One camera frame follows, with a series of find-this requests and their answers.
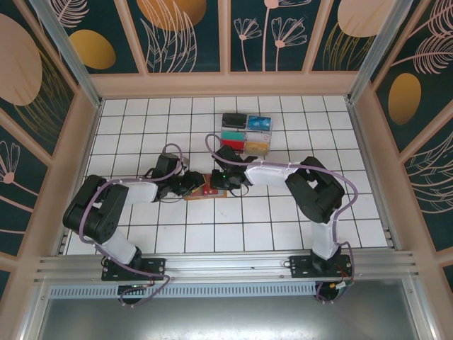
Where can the red card with print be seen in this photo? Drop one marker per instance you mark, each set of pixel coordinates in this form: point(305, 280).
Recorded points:
point(209, 191)

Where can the tan leather card holder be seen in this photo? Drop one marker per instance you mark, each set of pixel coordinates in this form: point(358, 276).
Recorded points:
point(221, 194)

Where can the orange card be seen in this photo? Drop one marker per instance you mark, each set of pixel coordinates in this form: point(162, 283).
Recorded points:
point(256, 148)

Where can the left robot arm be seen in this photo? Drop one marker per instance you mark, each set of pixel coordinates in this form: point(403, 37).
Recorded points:
point(131, 191)

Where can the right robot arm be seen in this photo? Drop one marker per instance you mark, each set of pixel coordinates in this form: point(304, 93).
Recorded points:
point(269, 173)

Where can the teal card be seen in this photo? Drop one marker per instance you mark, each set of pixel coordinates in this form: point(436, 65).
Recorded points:
point(232, 135)

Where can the clear acrylic card organizer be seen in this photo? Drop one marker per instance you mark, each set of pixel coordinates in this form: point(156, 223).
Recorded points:
point(245, 131)

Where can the black card stack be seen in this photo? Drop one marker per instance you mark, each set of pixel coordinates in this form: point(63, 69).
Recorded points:
point(234, 120)

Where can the blue card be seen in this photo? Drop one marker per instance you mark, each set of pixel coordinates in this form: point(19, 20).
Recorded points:
point(260, 124)

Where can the black controller module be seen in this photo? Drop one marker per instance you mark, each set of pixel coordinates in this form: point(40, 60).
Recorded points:
point(336, 287)
point(132, 289)

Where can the grey metal sheet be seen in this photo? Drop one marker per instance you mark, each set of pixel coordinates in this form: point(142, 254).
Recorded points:
point(226, 318)

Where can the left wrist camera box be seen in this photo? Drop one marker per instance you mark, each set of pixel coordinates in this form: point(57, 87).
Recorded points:
point(184, 161)

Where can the aluminium mounting rail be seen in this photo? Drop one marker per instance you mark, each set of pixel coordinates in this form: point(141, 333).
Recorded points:
point(219, 265)

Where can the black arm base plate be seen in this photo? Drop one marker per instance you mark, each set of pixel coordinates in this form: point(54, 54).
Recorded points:
point(301, 267)
point(152, 267)

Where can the aluminium frame post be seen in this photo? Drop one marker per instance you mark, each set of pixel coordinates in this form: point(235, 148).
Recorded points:
point(67, 53)
point(377, 53)

